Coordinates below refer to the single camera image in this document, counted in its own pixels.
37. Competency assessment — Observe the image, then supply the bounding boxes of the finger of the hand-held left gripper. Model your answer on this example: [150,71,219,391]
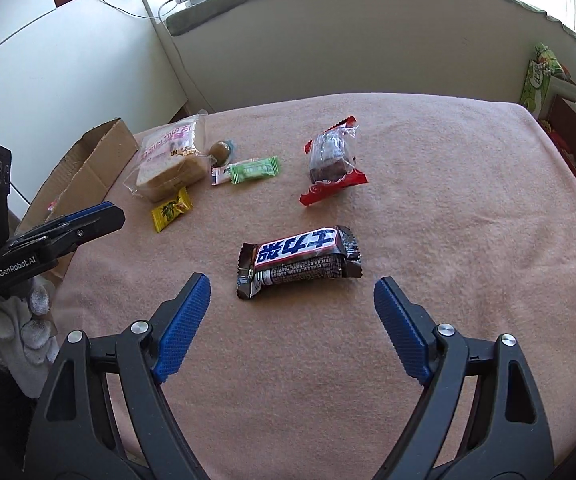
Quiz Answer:
[42,207,126,262]
[8,201,116,247]

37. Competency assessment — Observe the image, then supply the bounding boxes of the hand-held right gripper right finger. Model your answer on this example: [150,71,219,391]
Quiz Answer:
[372,276,555,480]

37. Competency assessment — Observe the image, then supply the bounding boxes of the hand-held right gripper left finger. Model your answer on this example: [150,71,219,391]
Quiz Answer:
[22,272,212,480]

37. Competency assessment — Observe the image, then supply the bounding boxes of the brown cardboard box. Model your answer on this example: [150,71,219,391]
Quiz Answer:
[15,118,141,286]

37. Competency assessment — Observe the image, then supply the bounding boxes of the yellow candy packet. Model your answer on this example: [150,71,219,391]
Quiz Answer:
[151,186,193,234]

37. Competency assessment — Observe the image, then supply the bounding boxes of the sliced bread packet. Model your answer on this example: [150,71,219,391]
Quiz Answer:
[125,114,209,203]

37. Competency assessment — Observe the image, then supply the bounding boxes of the brown chocolate bar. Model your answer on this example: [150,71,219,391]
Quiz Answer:
[240,225,365,278]

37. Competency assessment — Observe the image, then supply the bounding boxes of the small round brown candy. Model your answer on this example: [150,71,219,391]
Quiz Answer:
[209,139,239,166]

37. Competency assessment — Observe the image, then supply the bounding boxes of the long green candy wrapper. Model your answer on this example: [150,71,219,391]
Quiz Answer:
[228,155,281,186]

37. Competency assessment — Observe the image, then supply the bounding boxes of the red cake packet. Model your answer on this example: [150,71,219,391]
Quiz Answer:
[299,116,369,207]

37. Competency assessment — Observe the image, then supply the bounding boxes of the person's left hand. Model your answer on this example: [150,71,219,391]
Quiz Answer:
[0,276,59,399]

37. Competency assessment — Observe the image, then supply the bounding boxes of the white wardrobe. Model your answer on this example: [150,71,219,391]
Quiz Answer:
[0,0,189,221]

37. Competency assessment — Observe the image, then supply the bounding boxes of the red cardboard box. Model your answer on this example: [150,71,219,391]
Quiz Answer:
[543,95,576,233]

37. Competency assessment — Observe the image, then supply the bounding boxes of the green paper bag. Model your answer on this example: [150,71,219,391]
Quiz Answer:
[518,42,569,113]

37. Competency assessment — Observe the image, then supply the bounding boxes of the white power cable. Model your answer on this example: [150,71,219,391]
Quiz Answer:
[157,0,211,113]

